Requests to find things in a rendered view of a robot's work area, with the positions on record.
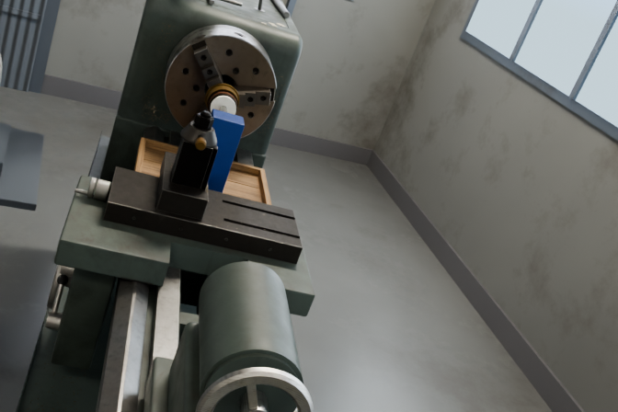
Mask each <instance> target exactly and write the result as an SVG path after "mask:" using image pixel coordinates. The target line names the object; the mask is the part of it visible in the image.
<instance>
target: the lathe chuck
mask: <svg viewBox="0 0 618 412"><path fill-rule="evenodd" d="M235 33H238V34H241V35H243V36H245V38H243V37H240V36H238V35H236V34H235ZM202 38H204V39H205V42H206V44H207V46H208V48H209V50H210V52H211V54H212V57H213V59H214V61H215V62H216V64H217V66H218V69H219V71H220V73H221V74H224V75H228V76H230V77H231V78H232V79H233V80H234V81H235V83H236V84H237V85H238V86H256V87H266V88H275V90H274V97H275V92H276V88H277V82H276V77H275V74H274V71H273V68H272V65H271V62H270V59H269V57H268V55H267V54H266V52H265V51H264V49H263V48H262V47H261V46H260V45H259V44H258V43H257V42H256V41H255V40H254V39H252V38H251V37H250V36H248V35H246V34H245V33H243V32H241V31H238V30H235V29H228V28H211V29H204V30H201V31H198V32H196V33H194V34H192V35H190V36H189V37H187V38H186V39H184V40H183V41H182V42H181V43H180V44H179V45H178V46H177V47H176V49H175V50H174V52H173V53H172V55H171V57H170V59H169V62H168V65H167V68H166V80H165V96H166V104H167V106H168V108H169V110H170V112H171V114H172V116H173V117H174V119H175V120H176V121H177V123H178V124H179V125H180V126H181V127H182V128H185V127H186V126H187V125H188V124H189V122H190V121H191V119H192V118H193V117H194V115H195V114H196V113H197V111H198V110H199V109H200V107H201V105H202V104H203V103H204V101H205V96H206V93H207V91H208V89H207V87H206V79H205V77H204V75H203V73H202V71H201V68H200V65H199V63H198V61H197V59H196V57H195V55H194V49H193V47H192V45H191V43H192V42H194V41H196V40H199V39H202ZM274 104H275V100H274V98H273V101H270V102H269V106H266V105H256V104H255V107H249V106H245V107H244V108H238V109H237V111H236V113H235V115H237V116H240V117H243V118H244V124H245V128H244V130H243V133H242V136H241V138H243V137H246V136H247V135H249V134H250V133H252V132H254V131H255V130H257V129H258V128H259V127H260V126H261V125H262V124H263V123H264V122H265V121H266V119H267V118H268V116H269V114H270V112H271V111H272V109H273V107H274Z"/></svg>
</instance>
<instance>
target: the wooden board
mask: <svg viewBox="0 0 618 412"><path fill-rule="evenodd" d="M177 150H178V146H175V145H172V144H168V143H161V142H158V141H155V140H151V139H146V138H143V137H141V140H140V143H139V147H138V151H137V156H136V161H135V167H134V171H137V172H141V173H144V174H148V175H152V176H156V177H159V176H160V168H161V165H162V162H163V159H164V156H165V152H169V153H173V154H176V153H177ZM223 193H225V194H229V195H233V196H236V197H240V198H244V199H248V200H254V201H258V202H262V203H266V204H269V205H271V200H270V196H269V188H268V183H267V179H266V174H265V169H263V168H259V167H255V166H249V165H246V164H242V163H238V162H235V161H233V163H232V166H231V169H230V172H229V175H228V178H227V180H226V183H225V186H224V189H223Z"/></svg>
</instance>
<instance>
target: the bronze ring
mask: <svg viewBox="0 0 618 412"><path fill-rule="evenodd" d="M219 96H228V97H230V98H231V99H232V100H233V101H234V102H235V105H236V110H237V109H238V105H239V95H238V93H237V91H236V90H235V89H234V88H233V87H232V86H230V85H227V84H217V85H214V86H212V87H211V88H210V89H209V90H208V91H207V93H206V96H205V104H206V107H207V109H208V111H209V112H210V113H211V103H212V101H213V100H214V99H215V98H216V97H219Z"/></svg>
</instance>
